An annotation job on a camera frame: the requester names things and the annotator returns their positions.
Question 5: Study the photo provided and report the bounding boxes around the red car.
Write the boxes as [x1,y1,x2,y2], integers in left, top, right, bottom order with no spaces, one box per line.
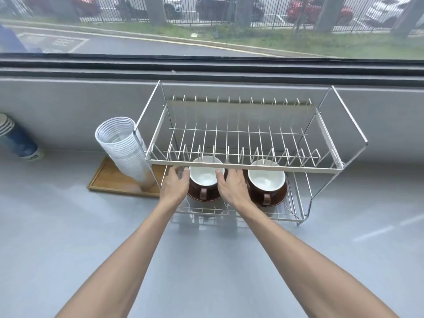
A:
[286,0,354,25]
[23,0,100,16]

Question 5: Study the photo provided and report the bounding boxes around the black car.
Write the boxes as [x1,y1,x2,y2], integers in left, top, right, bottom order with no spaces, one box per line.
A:
[195,0,265,22]

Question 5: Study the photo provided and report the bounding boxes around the white car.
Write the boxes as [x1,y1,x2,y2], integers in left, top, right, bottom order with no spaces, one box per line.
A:
[125,0,183,19]
[364,0,418,27]

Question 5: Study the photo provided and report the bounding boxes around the black metal fence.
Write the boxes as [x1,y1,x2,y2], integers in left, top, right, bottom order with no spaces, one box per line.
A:
[0,0,424,31]

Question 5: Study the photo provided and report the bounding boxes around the person's left hand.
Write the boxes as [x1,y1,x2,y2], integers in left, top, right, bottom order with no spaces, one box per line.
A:
[159,165,191,205]

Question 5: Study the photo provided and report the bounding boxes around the brown cup with white inside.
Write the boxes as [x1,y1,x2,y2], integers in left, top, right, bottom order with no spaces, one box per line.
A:
[247,159,286,208]
[187,155,226,203]

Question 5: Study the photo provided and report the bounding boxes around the dark window frame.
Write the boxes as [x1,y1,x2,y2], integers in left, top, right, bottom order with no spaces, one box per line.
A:
[0,52,424,94]

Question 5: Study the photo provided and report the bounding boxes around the wooden tray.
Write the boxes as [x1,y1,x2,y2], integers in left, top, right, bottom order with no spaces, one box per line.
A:
[86,156,167,199]

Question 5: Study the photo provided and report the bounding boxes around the stack of clear plastic cups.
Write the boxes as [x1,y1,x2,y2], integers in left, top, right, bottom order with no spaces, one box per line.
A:
[95,117,157,193]

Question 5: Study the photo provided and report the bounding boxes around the person's left forearm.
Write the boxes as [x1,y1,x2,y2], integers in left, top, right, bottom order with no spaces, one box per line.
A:
[56,198,182,318]

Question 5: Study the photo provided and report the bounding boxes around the two-tier metal dish rack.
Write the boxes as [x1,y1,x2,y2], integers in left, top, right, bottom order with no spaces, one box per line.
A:
[132,80,368,227]

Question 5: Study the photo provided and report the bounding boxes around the grey tree trunk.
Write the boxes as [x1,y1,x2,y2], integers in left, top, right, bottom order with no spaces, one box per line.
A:
[235,0,255,27]
[313,0,348,33]
[144,0,168,27]
[390,0,424,39]

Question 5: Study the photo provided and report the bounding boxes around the person's right forearm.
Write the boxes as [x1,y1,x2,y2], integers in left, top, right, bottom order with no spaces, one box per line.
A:
[232,198,401,318]

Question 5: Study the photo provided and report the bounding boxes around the person's right hand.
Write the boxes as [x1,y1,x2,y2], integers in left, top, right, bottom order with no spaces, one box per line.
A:
[215,168,254,209]

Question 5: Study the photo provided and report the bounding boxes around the stack of blue paper cups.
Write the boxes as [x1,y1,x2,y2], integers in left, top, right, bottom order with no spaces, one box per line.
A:
[0,113,45,162]

